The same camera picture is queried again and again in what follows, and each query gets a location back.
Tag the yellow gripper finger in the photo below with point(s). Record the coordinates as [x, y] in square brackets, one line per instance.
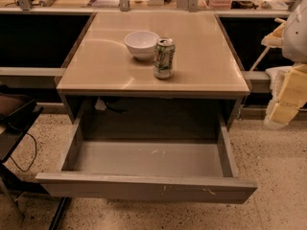
[275, 38]
[289, 94]

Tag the green white 7up can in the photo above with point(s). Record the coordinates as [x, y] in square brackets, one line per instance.
[164, 50]

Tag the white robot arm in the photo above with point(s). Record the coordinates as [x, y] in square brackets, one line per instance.
[295, 35]

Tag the open grey top drawer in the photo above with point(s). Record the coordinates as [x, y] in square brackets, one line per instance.
[150, 149]

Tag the white ceramic bowl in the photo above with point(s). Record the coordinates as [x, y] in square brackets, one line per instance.
[141, 44]

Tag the dark side table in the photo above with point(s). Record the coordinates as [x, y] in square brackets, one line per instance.
[17, 114]

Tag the white stick with handle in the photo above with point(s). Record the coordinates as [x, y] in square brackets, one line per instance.
[255, 64]

